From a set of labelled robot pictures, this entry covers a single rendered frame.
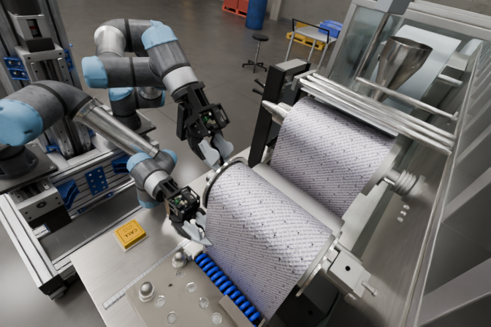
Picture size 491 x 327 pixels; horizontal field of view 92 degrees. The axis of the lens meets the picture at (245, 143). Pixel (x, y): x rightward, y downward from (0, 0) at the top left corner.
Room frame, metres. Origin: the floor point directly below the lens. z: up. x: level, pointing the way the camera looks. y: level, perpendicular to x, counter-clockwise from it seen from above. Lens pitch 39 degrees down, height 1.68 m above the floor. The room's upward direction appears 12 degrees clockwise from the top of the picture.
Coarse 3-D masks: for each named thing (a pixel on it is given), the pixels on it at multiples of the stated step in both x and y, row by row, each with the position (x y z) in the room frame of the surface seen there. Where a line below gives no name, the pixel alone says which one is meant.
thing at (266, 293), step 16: (208, 224) 0.32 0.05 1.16; (224, 240) 0.28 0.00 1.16; (224, 256) 0.28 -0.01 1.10; (240, 256) 0.26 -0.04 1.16; (224, 272) 0.27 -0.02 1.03; (240, 272) 0.25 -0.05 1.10; (256, 272) 0.23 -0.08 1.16; (240, 288) 0.24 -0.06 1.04; (256, 288) 0.22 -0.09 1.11; (272, 288) 0.20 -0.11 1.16; (256, 304) 0.21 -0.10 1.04; (272, 304) 0.20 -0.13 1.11
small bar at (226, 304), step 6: (222, 300) 0.20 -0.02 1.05; (228, 300) 0.21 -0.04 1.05; (222, 306) 0.19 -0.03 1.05; (228, 306) 0.19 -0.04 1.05; (234, 306) 0.20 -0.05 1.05; (228, 312) 0.18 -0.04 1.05; (234, 312) 0.18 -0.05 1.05; (240, 312) 0.19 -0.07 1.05; (234, 318) 0.17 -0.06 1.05; (240, 318) 0.18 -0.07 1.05; (246, 318) 0.18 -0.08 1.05; (240, 324) 0.17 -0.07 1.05; (246, 324) 0.17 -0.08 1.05; (252, 324) 0.17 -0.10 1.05
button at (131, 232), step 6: (132, 222) 0.41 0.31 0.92; (120, 228) 0.38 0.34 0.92; (126, 228) 0.39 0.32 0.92; (132, 228) 0.39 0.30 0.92; (138, 228) 0.39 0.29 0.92; (120, 234) 0.36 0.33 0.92; (126, 234) 0.37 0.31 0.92; (132, 234) 0.37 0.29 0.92; (138, 234) 0.38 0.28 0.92; (144, 234) 0.38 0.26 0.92; (120, 240) 0.35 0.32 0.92; (126, 240) 0.35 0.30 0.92; (132, 240) 0.35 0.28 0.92; (138, 240) 0.37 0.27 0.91; (126, 246) 0.34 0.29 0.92
